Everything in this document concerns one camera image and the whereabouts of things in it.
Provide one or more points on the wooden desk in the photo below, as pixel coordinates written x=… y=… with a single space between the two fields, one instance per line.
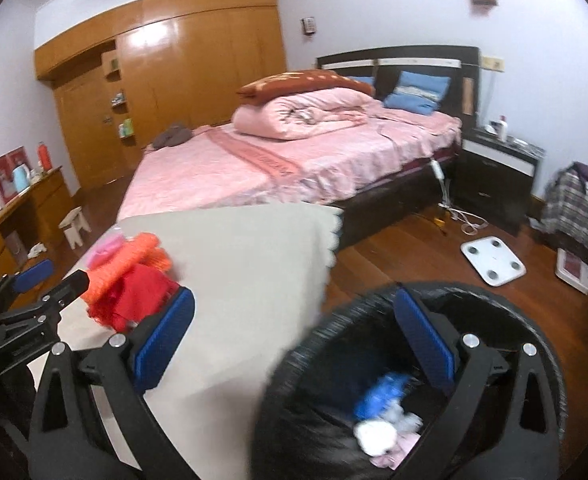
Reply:
x=44 y=200

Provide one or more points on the pink paper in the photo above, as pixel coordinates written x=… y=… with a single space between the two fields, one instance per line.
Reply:
x=398 y=452

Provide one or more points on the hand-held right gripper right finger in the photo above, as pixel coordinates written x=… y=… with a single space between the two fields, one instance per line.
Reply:
x=426 y=340

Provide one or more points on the pink bedspread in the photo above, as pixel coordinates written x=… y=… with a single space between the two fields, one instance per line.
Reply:
x=224 y=170

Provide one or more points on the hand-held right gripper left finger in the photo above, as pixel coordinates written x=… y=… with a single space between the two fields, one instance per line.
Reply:
x=166 y=335

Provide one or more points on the white tray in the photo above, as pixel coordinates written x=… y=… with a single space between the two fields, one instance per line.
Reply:
x=573 y=270

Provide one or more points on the dark wooden bed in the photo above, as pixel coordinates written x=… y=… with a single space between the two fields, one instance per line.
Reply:
x=423 y=57

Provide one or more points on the clothes inside basket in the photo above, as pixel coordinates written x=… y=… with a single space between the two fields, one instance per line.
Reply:
x=381 y=395

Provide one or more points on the large blue pillow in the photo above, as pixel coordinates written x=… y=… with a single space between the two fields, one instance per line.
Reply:
x=418 y=90

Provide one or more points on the red-brown patterned pillow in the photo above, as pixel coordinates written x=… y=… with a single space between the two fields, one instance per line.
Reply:
x=299 y=82

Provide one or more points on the red thermos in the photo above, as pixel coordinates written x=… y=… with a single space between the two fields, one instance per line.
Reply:
x=45 y=157

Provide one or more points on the plaid garment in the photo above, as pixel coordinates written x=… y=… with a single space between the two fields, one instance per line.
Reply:
x=573 y=215

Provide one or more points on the white bathroom scale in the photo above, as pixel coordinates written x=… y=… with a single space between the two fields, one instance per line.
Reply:
x=493 y=260

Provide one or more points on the dark nightstand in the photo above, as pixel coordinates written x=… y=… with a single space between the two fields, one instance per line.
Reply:
x=493 y=185

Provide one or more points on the white bottle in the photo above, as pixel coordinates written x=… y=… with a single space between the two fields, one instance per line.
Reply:
x=502 y=130

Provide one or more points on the wooden wardrobe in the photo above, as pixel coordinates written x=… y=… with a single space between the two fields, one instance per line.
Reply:
x=199 y=60

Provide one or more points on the wall intercom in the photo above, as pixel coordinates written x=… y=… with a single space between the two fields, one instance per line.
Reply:
x=309 y=26

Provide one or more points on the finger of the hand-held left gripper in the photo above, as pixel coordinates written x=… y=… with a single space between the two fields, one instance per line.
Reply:
x=66 y=287
x=34 y=275

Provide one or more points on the pink wrapper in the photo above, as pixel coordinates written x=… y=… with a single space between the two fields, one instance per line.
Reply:
x=101 y=252

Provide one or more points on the grey table board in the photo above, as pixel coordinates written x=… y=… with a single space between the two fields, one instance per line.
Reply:
x=249 y=270

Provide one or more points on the pink folded quilt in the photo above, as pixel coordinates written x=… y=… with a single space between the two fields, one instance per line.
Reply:
x=324 y=110

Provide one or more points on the small blue pillow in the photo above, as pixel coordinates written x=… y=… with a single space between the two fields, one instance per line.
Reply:
x=361 y=81

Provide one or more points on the green bottle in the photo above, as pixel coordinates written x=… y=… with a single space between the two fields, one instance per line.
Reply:
x=126 y=127

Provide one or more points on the light blue kettle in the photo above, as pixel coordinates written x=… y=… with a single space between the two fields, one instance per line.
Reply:
x=20 y=180

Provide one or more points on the white stool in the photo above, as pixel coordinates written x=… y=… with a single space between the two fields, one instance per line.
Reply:
x=74 y=222

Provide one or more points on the orange mesh cloth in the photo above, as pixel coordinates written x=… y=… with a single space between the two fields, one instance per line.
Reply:
x=134 y=255

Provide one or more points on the red box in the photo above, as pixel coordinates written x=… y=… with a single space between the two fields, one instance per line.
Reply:
x=1 y=170

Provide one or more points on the white tissue wad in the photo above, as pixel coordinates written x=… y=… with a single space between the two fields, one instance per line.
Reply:
x=376 y=435

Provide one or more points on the wall socket panel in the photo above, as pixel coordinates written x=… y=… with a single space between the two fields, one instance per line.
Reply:
x=492 y=63

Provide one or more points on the trash bin with black bag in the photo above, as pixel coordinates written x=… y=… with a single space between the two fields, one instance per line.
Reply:
x=319 y=360

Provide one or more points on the white power strip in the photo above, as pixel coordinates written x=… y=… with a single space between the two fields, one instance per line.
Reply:
x=437 y=170

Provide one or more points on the grey garment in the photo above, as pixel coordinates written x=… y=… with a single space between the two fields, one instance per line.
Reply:
x=171 y=136

